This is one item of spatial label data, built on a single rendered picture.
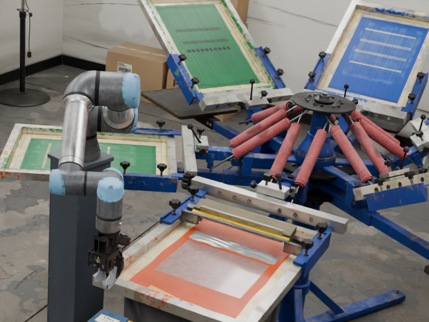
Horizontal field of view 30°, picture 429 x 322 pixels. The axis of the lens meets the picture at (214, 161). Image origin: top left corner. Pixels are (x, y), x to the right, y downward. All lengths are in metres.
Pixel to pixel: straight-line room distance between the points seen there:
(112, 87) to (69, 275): 0.97
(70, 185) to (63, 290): 1.03
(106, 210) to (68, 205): 0.86
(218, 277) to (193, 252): 0.19
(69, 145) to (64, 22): 6.02
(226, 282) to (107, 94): 0.78
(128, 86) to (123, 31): 5.46
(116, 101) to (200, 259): 0.70
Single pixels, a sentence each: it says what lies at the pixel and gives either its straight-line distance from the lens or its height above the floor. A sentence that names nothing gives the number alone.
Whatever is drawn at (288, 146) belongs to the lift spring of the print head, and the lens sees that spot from 3.57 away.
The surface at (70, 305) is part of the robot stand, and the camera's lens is 3.37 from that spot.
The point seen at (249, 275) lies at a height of 0.96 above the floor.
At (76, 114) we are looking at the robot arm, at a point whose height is 1.55.
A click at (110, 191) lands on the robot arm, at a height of 1.44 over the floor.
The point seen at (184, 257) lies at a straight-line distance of 2.98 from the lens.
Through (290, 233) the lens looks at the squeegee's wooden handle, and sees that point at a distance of 3.03.
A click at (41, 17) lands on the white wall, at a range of 8.18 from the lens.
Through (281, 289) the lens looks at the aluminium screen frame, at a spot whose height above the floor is 0.99.
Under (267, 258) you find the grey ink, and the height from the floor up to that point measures 0.96.
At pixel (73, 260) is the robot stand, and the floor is 0.79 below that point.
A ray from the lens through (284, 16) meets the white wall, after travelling 7.30.
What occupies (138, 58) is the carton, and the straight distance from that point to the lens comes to 7.49.
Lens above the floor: 2.42
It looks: 22 degrees down
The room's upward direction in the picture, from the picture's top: 6 degrees clockwise
